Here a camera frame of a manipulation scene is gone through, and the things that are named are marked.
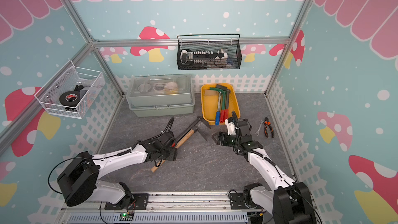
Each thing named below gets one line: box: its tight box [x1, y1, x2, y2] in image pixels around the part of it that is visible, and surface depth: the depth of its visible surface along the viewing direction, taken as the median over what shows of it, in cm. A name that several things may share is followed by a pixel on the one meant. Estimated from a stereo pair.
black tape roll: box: [59, 86, 84, 107], surface depth 71 cm
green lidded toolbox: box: [125, 73, 196, 118], surface depth 101 cm
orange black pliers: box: [263, 117, 275, 138], surface depth 102 cm
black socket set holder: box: [179, 48, 233, 66], surface depth 91 cm
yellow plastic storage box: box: [200, 83, 241, 126], surface depth 113 cm
